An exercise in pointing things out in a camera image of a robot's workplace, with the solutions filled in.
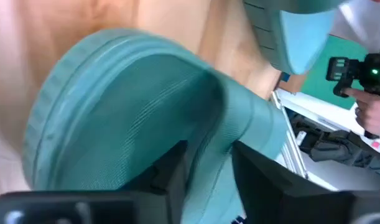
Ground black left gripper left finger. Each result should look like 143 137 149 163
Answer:
0 139 188 224

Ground black teleoperation handle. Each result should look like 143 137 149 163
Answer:
325 46 380 98

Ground green rubber slide sandal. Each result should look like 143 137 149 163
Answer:
21 27 289 224
242 0 348 76

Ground white metal frame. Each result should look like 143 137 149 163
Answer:
270 88 380 192

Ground person's hand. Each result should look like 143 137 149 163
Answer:
341 87 380 139

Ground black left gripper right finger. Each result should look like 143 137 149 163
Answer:
232 141 380 224

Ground person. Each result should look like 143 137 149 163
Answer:
331 0 380 54

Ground green mat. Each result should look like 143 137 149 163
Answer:
300 34 369 110

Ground black bag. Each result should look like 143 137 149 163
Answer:
289 108 380 178

